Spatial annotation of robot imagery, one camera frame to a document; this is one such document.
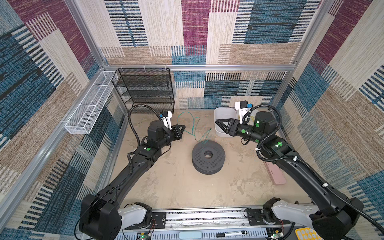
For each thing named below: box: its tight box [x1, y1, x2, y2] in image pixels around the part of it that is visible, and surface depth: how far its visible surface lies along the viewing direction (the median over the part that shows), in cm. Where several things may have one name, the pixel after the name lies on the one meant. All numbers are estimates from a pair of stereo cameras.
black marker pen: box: [216, 230, 248, 238], surface depth 71 cm
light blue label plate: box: [178, 231, 202, 239], surface depth 69 cm
